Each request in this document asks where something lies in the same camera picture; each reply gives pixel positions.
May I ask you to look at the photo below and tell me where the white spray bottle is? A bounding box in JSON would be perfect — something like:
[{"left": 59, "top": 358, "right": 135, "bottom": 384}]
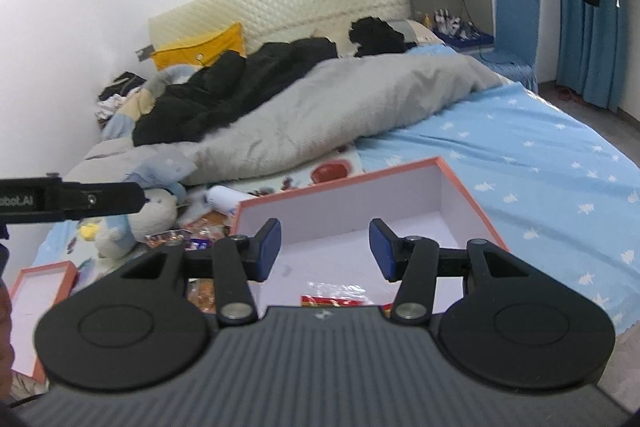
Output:
[{"left": 205, "top": 185, "right": 256, "bottom": 214}]

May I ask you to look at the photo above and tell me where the cream quilted headboard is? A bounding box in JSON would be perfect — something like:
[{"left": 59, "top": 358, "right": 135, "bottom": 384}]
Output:
[{"left": 147, "top": 0, "right": 408, "bottom": 58}]

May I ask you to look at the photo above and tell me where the pile of clothes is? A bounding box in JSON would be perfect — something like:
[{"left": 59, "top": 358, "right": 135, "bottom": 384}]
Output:
[{"left": 96, "top": 72, "right": 148, "bottom": 122}]

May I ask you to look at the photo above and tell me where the white blue plush toy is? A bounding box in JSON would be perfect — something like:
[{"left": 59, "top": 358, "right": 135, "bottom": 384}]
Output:
[{"left": 77, "top": 187, "right": 188, "bottom": 260}]

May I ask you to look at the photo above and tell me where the person's left forearm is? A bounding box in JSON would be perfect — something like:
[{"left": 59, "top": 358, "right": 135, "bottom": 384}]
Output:
[{"left": 0, "top": 284, "right": 15, "bottom": 388}]

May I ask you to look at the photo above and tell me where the red yellow snack packet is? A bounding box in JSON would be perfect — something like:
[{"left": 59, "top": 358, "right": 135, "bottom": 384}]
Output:
[{"left": 300, "top": 282, "right": 396, "bottom": 308}]

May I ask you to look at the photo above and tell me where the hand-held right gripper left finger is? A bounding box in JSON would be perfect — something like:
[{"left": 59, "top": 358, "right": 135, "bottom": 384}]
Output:
[{"left": 120, "top": 218, "right": 282, "bottom": 327}]

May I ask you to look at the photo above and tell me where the blue curtain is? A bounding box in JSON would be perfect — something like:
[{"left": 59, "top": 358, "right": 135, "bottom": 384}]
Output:
[{"left": 555, "top": 0, "right": 626, "bottom": 110}]

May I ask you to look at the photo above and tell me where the beige grey pillow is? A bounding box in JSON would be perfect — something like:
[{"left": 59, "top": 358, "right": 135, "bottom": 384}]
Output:
[{"left": 390, "top": 19, "right": 443, "bottom": 48}]

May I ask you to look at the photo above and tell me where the pile of small snack packets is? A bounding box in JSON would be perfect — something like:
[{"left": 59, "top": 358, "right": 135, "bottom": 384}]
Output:
[{"left": 145, "top": 212, "right": 236, "bottom": 253}]

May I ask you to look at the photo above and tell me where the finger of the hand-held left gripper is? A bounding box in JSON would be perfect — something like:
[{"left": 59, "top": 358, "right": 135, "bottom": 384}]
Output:
[{"left": 62, "top": 181, "right": 146, "bottom": 222}]

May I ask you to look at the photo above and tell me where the blue covered chair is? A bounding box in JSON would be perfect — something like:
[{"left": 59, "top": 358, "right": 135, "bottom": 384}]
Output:
[{"left": 472, "top": 0, "right": 542, "bottom": 92}]

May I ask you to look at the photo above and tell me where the blue tray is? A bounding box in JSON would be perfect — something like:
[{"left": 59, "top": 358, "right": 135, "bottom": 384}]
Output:
[{"left": 440, "top": 32, "right": 496, "bottom": 52}]

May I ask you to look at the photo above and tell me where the group of small bottles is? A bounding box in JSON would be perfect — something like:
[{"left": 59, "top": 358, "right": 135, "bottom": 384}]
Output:
[{"left": 420, "top": 9, "right": 481, "bottom": 40}]

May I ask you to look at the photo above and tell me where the black garment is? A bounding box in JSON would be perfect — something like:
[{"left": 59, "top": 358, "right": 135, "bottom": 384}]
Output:
[{"left": 348, "top": 17, "right": 408, "bottom": 56}]

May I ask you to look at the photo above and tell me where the blue star bedsheet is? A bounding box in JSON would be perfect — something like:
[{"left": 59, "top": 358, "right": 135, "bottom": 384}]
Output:
[{"left": 357, "top": 82, "right": 640, "bottom": 338}]

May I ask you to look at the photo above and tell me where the orange cardboard box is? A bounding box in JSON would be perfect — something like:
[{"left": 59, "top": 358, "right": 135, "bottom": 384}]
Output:
[{"left": 232, "top": 157, "right": 511, "bottom": 308}]

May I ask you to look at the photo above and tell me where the yellow pillow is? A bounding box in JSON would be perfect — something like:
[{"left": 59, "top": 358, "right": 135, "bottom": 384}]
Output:
[{"left": 151, "top": 23, "right": 247, "bottom": 72}]

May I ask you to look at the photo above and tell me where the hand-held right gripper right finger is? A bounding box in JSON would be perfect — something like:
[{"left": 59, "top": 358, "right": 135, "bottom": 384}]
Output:
[{"left": 368, "top": 217, "right": 531, "bottom": 327}]

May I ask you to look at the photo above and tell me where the black jacket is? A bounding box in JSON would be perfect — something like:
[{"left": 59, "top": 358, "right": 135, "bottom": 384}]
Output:
[{"left": 131, "top": 38, "right": 341, "bottom": 146}]

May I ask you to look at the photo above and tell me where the orange box lid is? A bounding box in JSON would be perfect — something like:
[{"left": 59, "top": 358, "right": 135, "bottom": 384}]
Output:
[{"left": 7, "top": 261, "right": 78, "bottom": 380}]

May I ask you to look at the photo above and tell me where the grey duvet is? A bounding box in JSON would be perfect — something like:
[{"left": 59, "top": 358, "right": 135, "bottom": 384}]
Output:
[{"left": 65, "top": 52, "right": 511, "bottom": 188}]

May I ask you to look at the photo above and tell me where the black power cable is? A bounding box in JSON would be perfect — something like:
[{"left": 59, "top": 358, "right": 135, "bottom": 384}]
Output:
[{"left": 457, "top": 0, "right": 482, "bottom": 35}]

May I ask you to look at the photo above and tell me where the orange snack packet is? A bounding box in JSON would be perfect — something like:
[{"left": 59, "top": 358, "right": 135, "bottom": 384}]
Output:
[{"left": 187, "top": 279, "right": 218, "bottom": 313}]

